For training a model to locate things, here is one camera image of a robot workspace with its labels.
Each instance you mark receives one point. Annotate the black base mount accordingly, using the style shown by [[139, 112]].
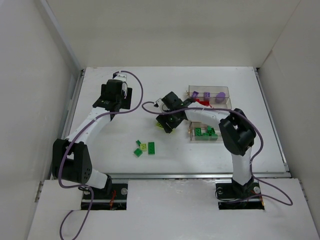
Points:
[[115, 200], [232, 196]]

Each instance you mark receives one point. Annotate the small purple lego brick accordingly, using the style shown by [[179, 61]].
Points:
[[195, 95]]

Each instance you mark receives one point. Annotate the purple heart lego piece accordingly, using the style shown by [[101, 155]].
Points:
[[220, 98]]

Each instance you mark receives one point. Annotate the green lego brick bottom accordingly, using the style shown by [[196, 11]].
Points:
[[138, 152]]

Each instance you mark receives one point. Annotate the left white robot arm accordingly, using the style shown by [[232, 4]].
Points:
[[114, 96]]

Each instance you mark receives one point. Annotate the clear container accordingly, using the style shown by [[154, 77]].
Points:
[[191, 131], [226, 105], [214, 91]]

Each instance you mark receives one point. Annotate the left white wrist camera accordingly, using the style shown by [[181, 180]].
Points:
[[121, 76]]

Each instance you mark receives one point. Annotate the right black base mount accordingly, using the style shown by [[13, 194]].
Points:
[[232, 196]]

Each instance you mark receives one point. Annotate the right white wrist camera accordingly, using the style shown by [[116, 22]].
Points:
[[158, 103]]

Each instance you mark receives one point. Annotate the red irregular lego piece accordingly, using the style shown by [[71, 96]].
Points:
[[203, 102]]

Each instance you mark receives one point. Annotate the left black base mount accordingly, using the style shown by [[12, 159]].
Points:
[[115, 200]]

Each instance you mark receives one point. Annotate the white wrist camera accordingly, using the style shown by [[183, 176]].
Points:
[[158, 103], [121, 76]]

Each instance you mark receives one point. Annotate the small lime lego brick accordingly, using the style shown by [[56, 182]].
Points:
[[143, 147]]

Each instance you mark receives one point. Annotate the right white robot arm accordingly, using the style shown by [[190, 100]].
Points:
[[237, 135]]

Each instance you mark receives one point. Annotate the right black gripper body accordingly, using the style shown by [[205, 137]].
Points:
[[165, 122]]

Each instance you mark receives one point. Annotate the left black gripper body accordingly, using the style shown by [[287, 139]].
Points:
[[127, 97]]

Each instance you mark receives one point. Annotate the long green lego brick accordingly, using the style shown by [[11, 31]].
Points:
[[151, 148]]

